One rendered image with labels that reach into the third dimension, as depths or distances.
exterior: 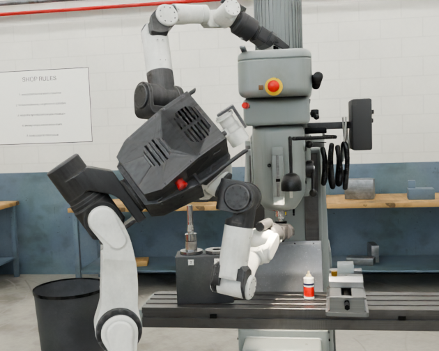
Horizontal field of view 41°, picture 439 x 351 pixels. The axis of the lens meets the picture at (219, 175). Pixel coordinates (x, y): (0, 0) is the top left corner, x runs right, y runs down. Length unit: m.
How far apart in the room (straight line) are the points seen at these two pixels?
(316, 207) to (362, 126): 0.43
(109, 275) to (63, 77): 5.32
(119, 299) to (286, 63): 0.96
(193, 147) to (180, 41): 5.01
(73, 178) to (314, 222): 1.24
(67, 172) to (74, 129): 5.17
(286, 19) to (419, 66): 4.23
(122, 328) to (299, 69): 1.03
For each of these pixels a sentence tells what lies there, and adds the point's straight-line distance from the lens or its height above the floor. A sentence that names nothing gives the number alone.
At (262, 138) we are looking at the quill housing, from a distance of 2.19.
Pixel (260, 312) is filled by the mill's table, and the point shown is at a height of 0.94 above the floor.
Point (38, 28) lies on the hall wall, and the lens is 7.23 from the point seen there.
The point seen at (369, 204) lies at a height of 0.87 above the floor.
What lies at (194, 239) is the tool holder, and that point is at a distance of 2.33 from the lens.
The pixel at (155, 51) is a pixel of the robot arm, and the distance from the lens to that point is 2.02.
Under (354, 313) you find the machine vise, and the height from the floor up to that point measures 0.97.
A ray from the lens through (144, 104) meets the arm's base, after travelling 1.94.
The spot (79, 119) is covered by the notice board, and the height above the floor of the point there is 1.79.
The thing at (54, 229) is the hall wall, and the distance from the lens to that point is 7.18.
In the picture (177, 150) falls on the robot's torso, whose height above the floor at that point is 1.56.
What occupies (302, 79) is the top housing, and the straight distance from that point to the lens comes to 2.07.
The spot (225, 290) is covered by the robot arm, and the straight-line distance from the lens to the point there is 1.88.
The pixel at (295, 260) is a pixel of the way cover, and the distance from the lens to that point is 2.67.
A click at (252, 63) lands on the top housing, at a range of 2.08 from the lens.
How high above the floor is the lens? 1.62
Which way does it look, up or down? 4 degrees down
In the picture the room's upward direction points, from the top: 2 degrees counter-clockwise
